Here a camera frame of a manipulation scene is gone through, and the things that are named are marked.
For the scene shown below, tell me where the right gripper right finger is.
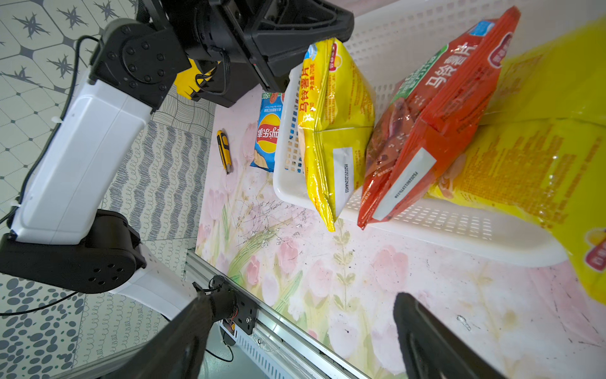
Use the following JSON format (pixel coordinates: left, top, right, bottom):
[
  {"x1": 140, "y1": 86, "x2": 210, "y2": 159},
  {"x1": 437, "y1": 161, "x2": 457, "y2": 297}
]
[{"x1": 393, "y1": 293, "x2": 503, "y2": 378}]

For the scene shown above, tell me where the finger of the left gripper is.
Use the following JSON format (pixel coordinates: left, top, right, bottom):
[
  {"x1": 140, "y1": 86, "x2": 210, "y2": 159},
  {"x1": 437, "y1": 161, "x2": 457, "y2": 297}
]
[{"x1": 222, "y1": 1, "x2": 354, "y2": 93}]

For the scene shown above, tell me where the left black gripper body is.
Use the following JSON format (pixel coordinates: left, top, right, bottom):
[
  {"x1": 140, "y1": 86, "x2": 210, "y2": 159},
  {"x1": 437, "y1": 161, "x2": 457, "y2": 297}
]
[{"x1": 161, "y1": 1, "x2": 263, "y2": 88}]

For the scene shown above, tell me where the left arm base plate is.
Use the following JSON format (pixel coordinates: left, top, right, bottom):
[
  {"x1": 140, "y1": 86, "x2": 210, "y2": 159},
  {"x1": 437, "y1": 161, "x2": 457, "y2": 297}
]
[{"x1": 193, "y1": 275, "x2": 258, "y2": 336}]

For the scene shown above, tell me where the yellow chips bag orange print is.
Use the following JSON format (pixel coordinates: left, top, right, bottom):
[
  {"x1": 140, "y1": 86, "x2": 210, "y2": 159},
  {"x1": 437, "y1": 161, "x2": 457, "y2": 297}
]
[{"x1": 428, "y1": 19, "x2": 605, "y2": 303}]

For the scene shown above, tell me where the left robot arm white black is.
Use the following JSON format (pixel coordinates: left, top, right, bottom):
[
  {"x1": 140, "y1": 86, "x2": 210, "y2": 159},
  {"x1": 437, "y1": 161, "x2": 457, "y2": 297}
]
[{"x1": 1, "y1": 1, "x2": 354, "y2": 319}]

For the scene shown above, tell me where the yellow black utility knife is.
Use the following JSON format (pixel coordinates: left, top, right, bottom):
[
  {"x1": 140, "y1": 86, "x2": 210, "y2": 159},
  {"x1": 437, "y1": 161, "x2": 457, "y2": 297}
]
[{"x1": 217, "y1": 129, "x2": 233, "y2": 175}]

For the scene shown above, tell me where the yellow Lays chips bag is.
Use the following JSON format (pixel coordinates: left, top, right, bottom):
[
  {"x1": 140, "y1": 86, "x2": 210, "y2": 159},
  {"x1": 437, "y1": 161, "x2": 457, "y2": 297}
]
[{"x1": 298, "y1": 38, "x2": 376, "y2": 232}]

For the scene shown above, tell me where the white plastic basket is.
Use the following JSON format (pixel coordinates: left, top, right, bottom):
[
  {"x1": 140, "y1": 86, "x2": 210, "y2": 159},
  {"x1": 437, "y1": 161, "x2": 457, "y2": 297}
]
[{"x1": 272, "y1": 0, "x2": 606, "y2": 268}]

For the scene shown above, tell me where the red chips bag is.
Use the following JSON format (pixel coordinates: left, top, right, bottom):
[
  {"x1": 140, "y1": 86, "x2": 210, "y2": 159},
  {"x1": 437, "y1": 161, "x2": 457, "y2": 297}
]
[{"x1": 358, "y1": 6, "x2": 522, "y2": 229}]

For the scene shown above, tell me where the blue chips bag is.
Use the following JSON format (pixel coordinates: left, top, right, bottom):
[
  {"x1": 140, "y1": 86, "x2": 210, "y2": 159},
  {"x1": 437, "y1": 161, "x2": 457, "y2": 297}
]
[{"x1": 251, "y1": 93, "x2": 284, "y2": 173}]

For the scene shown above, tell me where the aluminium rail frame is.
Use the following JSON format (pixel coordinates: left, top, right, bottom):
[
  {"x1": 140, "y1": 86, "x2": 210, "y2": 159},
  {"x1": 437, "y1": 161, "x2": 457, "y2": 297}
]
[{"x1": 46, "y1": 248, "x2": 375, "y2": 379}]

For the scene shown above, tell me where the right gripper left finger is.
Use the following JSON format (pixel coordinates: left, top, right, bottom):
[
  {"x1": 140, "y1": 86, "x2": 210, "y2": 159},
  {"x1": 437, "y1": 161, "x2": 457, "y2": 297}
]
[{"x1": 109, "y1": 295, "x2": 218, "y2": 379}]

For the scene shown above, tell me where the yellow black toolbox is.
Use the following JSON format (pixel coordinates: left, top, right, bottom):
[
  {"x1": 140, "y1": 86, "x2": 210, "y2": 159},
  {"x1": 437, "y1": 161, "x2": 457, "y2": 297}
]
[{"x1": 174, "y1": 59, "x2": 257, "y2": 107}]

